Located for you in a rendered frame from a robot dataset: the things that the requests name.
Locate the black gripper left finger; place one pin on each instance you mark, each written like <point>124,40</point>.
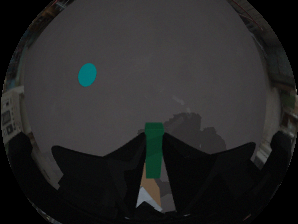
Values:
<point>120,171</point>

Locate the dark green rectangular post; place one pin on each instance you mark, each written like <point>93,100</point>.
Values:
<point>153,132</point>

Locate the cyan circle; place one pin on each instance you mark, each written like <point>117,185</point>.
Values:
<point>86,74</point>

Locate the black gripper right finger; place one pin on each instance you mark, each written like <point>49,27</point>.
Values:
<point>191,171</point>

